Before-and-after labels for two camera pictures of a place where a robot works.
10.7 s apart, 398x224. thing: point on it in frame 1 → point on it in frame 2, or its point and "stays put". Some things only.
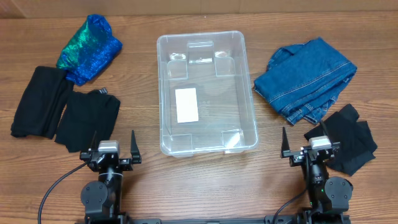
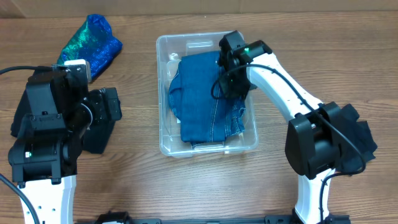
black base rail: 275,219 stays put
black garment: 356,144 stays put
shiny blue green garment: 90,51 stays put
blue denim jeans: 301,84 → 203,119
